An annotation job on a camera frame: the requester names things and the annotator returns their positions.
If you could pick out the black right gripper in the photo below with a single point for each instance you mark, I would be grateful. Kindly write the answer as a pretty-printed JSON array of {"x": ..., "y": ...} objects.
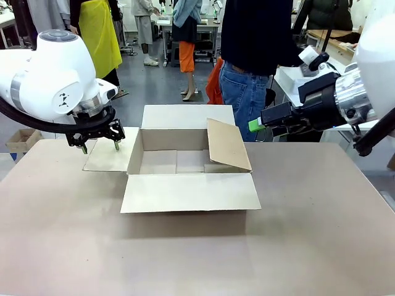
[{"x": 318, "y": 108}]

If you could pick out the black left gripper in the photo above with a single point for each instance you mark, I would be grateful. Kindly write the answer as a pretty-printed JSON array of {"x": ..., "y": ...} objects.
[{"x": 92, "y": 123}]

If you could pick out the brown cardboard box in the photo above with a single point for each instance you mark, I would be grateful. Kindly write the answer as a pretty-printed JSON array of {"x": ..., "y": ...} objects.
[{"x": 188, "y": 192}]

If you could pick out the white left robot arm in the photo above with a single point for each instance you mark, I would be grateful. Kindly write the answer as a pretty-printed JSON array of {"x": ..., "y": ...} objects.
[{"x": 37, "y": 83}]

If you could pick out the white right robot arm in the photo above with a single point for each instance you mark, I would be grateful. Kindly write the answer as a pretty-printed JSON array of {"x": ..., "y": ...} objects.
[{"x": 376, "y": 46}]

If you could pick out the small open cardboard box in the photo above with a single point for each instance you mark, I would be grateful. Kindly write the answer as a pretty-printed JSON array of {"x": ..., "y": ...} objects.
[{"x": 21, "y": 138}]

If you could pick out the orange bag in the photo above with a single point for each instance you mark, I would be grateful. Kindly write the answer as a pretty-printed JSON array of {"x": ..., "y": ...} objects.
[{"x": 214, "y": 83}]

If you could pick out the person in dark top, jeans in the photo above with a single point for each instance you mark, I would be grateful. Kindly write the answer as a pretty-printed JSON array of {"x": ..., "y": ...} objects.
[{"x": 256, "y": 37}]

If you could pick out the wooden top table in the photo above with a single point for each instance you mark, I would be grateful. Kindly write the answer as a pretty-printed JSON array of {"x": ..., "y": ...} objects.
[{"x": 336, "y": 41}]

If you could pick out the person in yellow apron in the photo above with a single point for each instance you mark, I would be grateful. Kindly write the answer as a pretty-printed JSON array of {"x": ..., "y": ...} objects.
[{"x": 98, "y": 37}]

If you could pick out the black stool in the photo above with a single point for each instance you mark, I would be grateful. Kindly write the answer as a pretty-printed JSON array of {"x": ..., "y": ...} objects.
[{"x": 175, "y": 54}]

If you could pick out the person in dark jacket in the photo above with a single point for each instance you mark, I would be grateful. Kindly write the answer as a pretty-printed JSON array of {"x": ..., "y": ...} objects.
[{"x": 327, "y": 13}]

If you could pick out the person in beige coat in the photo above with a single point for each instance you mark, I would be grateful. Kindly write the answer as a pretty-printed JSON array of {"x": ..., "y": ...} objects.
[{"x": 143, "y": 24}]

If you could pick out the person in orange trousers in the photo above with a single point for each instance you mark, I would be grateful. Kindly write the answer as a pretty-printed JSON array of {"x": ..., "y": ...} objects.
[{"x": 186, "y": 46}]

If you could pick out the white background work table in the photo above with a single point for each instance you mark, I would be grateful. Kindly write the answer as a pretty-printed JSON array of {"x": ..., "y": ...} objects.
[{"x": 203, "y": 27}]

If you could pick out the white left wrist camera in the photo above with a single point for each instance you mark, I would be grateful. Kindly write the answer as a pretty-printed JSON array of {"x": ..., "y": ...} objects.
[{"x": 108, "y": 91}]

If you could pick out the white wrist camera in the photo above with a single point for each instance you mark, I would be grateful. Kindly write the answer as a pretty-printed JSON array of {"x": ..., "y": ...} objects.
[
  {"x": 311, "y": 57},
  {"x": 108, "y": 91}
]

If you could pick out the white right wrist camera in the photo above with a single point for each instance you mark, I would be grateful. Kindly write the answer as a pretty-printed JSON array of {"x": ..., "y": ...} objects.
[{"x": 311, "y": 57}]

